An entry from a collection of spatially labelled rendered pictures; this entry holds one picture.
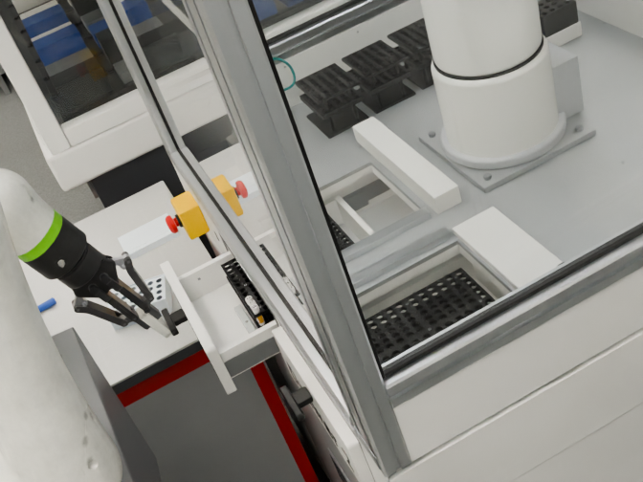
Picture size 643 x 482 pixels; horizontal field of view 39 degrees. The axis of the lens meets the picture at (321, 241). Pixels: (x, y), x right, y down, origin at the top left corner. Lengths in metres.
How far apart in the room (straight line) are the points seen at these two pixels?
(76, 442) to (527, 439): 0.59
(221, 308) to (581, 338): 0.72
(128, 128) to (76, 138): 0.13
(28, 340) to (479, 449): 0.59
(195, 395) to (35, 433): 0.82
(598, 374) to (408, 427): 0.29
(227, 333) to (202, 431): 0.36
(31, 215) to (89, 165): 0.93
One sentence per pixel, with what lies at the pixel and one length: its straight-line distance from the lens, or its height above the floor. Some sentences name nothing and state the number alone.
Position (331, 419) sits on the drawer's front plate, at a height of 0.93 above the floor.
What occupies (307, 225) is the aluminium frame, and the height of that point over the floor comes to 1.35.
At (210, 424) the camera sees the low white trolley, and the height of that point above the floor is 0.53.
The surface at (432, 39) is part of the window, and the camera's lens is 0.90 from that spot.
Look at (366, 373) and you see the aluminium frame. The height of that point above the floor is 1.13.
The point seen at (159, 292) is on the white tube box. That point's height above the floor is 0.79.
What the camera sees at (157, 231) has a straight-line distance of 2.07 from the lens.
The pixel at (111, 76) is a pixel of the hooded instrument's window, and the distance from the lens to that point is 2.26.
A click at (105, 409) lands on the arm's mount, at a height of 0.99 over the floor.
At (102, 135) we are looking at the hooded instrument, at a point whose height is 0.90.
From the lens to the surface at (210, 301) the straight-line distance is 1.70.
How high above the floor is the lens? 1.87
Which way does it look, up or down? 37 degrees down
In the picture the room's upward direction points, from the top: 20 degrees counter-clockwise
